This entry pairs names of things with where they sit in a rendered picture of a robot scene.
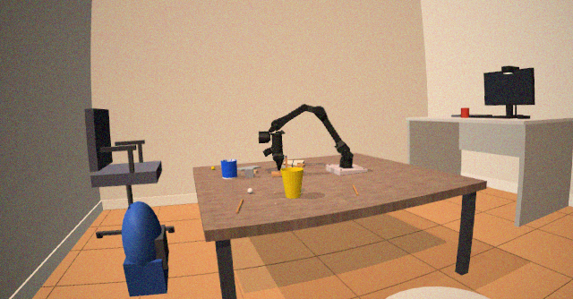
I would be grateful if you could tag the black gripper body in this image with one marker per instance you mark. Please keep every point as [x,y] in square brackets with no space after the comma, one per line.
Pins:
[278,147]

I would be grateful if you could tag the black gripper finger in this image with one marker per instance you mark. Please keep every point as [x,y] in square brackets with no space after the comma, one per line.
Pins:
[279,163]

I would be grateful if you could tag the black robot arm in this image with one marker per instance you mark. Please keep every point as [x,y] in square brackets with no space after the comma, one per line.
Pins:
[346,160]

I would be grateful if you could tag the yellow cup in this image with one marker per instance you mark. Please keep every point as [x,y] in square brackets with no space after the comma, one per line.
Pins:
[292,180]

